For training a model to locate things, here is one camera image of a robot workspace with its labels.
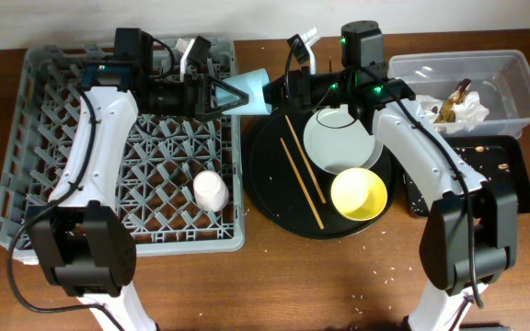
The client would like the light blue plastic cup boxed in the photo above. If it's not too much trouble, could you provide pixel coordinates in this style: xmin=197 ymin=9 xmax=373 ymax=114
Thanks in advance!
xmin=210 ymin=68 xmax=272 ymax=116

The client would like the grey plastic dishwasher rack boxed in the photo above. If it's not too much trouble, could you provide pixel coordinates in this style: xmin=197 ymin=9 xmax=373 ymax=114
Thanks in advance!
xmin=0 ymin=44 xmax=245 ymax=257

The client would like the grey round plate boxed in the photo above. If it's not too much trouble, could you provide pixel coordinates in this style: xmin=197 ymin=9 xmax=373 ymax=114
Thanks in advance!
xmin=303 ymin=105 xmax=384 ymax=175

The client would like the black rectangular tray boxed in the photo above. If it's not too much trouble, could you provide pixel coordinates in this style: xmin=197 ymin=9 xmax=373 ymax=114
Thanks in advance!
xmin=399 ymin=135 xmax=530 ymax=218

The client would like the pink plastic cup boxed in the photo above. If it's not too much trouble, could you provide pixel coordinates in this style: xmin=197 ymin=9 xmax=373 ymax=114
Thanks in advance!
xmin=192 ymin=170 xmax=229 ymax=212

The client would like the wooden chopstick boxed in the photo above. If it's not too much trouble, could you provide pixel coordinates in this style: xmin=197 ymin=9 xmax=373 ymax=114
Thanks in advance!
xmin=284 ymin=115 xmax=327 ymax=204
xmin=280 ymin=138 xmax=325 ymax=230

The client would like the food scraps pile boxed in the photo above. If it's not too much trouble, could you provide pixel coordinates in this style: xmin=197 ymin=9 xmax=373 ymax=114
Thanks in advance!
xmin=454 ymin=145 xmax=510 ymax=176

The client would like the gold foil wrapper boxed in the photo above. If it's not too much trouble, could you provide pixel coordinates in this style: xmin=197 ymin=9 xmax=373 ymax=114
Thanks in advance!
xmin=435 ymin=78 xmax=471 ymax=123

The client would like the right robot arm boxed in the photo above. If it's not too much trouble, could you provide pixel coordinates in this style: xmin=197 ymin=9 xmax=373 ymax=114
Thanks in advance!
xmin=263 ymin=20 xmax=518 ymax=330

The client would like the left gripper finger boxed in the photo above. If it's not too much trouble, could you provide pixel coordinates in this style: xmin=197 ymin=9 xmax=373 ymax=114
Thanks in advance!
xmin=202 ymin=74 xmax=248 ymax=99
xmin=200 ymin=95 xmax=249 ymax=122

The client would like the yellow bowl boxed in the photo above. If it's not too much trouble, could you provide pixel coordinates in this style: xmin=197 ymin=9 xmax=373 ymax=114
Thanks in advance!
xmin=330 ymin=168 xmax=388 ymax=222

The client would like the clear plastic waste bin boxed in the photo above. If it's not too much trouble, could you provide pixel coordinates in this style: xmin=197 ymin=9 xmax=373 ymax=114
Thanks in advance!
xmin=388 ymin=50 xmax=530 ymax=139

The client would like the white napkin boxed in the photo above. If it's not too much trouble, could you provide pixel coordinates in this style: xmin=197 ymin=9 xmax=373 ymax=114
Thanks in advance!
xmin=417 ymin=91 xmax=490 ymax=123

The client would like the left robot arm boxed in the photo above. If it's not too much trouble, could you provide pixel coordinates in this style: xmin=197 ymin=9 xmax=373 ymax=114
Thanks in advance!
xmin=21 ymin=28 xmax=249 ymax=330

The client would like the round black serving tray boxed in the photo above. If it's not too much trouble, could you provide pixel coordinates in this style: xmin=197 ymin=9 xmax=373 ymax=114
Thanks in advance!
xmin=243 ymin=113 xmax=379 ymax=239

